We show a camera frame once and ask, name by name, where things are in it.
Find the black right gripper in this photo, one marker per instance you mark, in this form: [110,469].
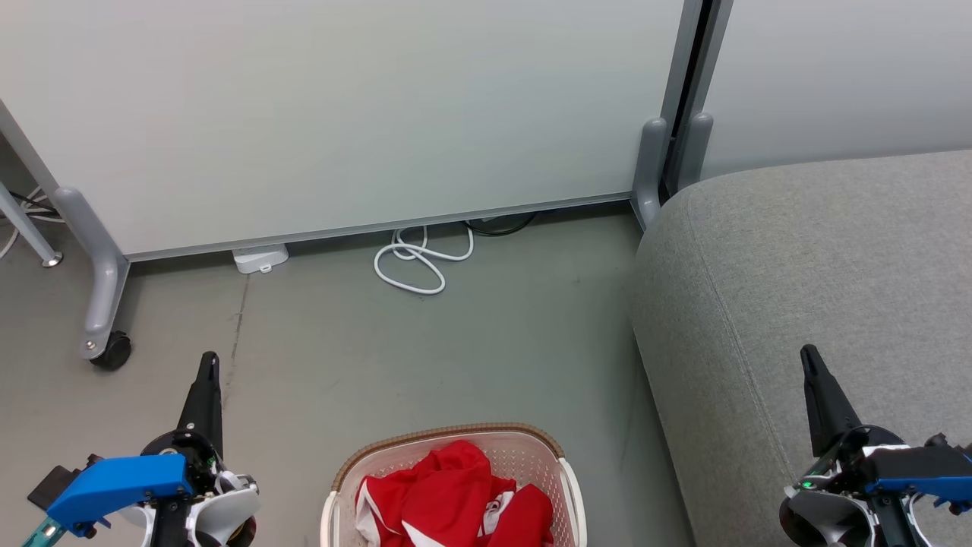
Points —
[854,452]

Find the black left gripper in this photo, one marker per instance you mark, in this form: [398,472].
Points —
[199,456]

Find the red garment with white band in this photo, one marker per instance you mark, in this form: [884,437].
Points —
[437,490]

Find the grey fabric sofa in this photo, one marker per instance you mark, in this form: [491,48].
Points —
[820,273]

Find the black caster wheel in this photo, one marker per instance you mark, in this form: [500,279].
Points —
[114,352]

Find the grey partition foot with caster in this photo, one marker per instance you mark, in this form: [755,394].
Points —
[99,258]

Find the grey metal table leg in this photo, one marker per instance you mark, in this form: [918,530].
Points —
[26,224]

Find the short grey partition foot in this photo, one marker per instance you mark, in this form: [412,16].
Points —
[650,167]
[695,148]

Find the cream plastic laundry basket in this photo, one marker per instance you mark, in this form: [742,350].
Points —
[524,456]

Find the wide white partition panel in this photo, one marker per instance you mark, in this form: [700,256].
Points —
[342,106]

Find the narrow white partition panel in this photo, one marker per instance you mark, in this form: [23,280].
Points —
[843,76]

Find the blue right camera mount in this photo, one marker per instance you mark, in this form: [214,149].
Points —
[926,490]

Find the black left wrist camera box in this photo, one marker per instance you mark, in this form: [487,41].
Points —
[53,486]

